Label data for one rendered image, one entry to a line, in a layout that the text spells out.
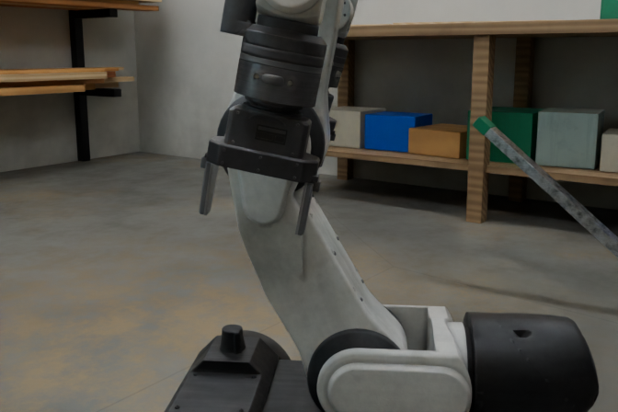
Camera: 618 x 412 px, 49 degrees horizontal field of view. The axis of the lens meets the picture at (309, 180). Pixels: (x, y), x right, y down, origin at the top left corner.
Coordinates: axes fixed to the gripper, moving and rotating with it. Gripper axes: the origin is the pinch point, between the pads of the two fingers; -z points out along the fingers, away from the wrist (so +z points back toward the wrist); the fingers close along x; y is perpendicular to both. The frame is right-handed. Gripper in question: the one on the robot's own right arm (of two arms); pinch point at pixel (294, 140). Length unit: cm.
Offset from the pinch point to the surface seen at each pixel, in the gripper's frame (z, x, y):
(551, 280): -37, -86, -98
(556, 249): -34, -97, -135
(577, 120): 12, -98, -173
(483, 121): 6, -47, -91
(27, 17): -31, 204, -301
